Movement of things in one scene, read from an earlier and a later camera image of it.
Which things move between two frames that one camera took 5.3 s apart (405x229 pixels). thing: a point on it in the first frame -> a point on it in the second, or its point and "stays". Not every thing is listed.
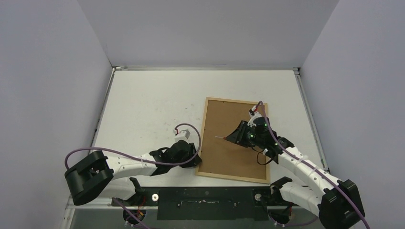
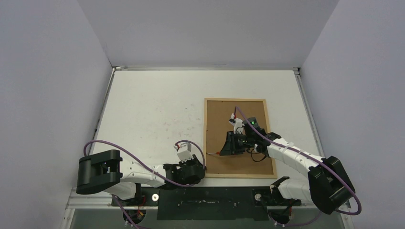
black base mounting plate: [204, 203] stays
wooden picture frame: [221, 158] stays
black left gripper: [192, 153] -> [191, 162]
